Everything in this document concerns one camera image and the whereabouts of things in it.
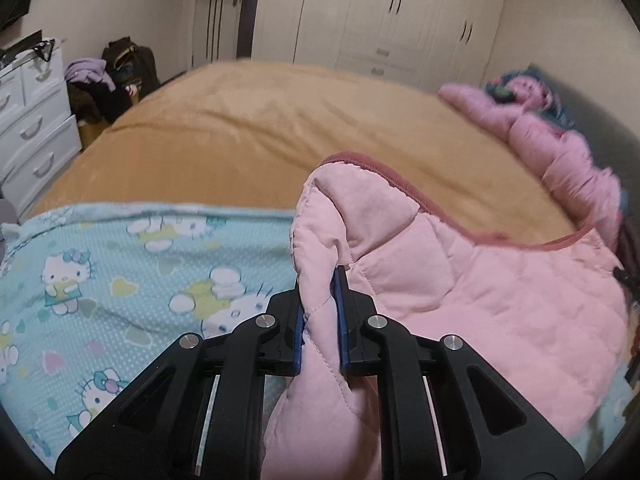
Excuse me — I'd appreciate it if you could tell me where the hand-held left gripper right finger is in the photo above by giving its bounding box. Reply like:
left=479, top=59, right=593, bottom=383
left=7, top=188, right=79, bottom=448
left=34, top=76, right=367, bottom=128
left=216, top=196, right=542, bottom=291
left=332, top=265, right=586, bottom=480

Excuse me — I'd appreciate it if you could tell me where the cardboard box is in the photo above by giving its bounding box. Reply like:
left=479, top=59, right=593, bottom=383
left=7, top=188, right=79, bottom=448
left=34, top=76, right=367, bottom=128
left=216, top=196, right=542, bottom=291
left=77, top=119, right=111, bottom=151

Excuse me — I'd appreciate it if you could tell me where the white drawer cabinet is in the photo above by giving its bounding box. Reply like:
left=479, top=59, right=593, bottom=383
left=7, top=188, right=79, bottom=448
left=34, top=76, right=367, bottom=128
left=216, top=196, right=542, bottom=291
left=0, top=37, right=83, bottom=211

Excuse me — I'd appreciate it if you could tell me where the pink duvet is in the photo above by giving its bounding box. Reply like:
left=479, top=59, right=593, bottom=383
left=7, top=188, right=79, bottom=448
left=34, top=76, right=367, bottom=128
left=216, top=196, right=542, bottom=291
left=437, top=67, right=626, bottom=261

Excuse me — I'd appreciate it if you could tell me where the teal cartoon printed blanket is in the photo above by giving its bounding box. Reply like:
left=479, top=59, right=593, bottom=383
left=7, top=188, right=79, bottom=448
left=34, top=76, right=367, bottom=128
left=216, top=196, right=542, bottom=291
left=0, top=201, right=638, bottom=473

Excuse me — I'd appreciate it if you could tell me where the purple cloth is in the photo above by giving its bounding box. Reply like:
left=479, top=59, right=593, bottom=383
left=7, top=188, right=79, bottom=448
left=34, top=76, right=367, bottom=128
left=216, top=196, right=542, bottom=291
left=65, top=57, right=117, bottom=92

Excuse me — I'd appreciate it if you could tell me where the black bag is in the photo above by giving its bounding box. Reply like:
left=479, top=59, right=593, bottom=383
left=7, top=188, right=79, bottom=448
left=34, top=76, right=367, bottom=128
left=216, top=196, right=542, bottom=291
left=101, top=36, right=161, bottom=93

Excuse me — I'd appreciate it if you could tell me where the dark clothes pile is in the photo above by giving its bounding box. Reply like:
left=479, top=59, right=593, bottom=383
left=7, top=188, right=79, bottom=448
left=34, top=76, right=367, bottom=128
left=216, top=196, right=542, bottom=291
left=67, top=80, right=133, bottom=123

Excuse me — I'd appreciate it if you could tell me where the room door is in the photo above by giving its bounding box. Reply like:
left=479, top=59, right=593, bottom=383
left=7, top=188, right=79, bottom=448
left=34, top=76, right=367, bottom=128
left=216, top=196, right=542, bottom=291
left=190, top=0, right=256, bottom=68

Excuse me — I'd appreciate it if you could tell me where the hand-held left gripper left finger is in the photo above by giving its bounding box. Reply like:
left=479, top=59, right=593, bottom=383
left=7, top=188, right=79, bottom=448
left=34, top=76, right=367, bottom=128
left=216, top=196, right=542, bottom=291
left=55, top=290, right=306, bottom=480

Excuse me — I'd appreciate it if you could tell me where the white wardrobe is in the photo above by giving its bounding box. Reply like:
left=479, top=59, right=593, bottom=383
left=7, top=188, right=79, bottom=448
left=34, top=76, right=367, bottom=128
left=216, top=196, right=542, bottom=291
left=250, top=0, right=516, bottom=93

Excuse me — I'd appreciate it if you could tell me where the pink quilted jacket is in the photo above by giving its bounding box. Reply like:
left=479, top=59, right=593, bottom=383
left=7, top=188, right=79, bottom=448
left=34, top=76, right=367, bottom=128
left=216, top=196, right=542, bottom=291
left=262, top=150, right=632, bottom=480

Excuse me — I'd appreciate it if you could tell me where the bed with tan sheet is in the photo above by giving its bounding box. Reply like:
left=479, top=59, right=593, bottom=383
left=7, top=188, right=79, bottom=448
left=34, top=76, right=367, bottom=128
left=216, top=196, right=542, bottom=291
left=25, top=60, right=581, bottom=251

